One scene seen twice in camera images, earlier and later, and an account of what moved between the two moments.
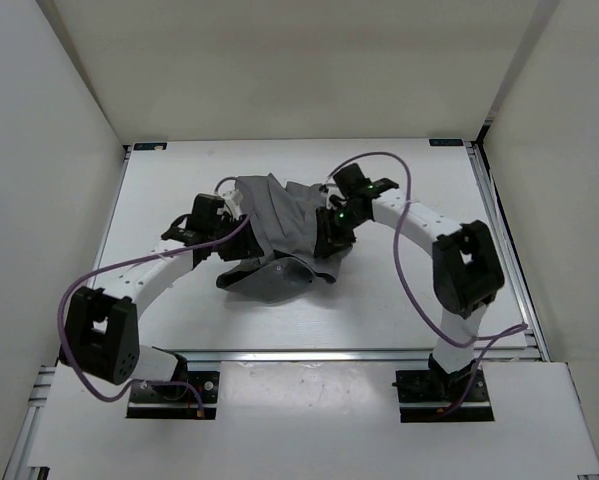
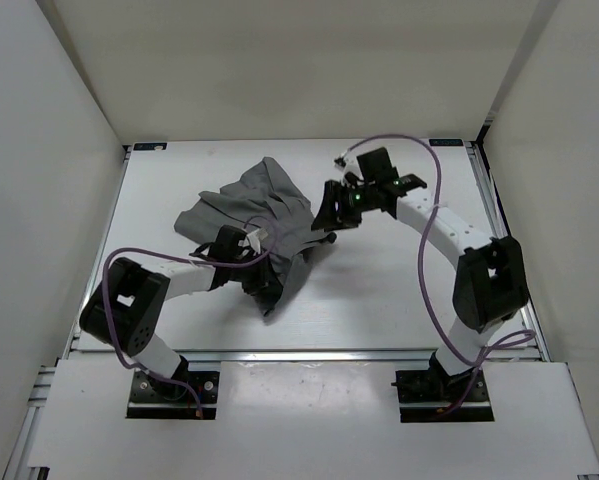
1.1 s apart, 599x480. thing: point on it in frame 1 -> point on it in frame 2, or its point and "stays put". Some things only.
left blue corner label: x=150 y=146 stays put
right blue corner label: x=446 y=142 stays put
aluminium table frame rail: x=507 y=248 stays put
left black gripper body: x=237 y=246 -> x=254 y=278
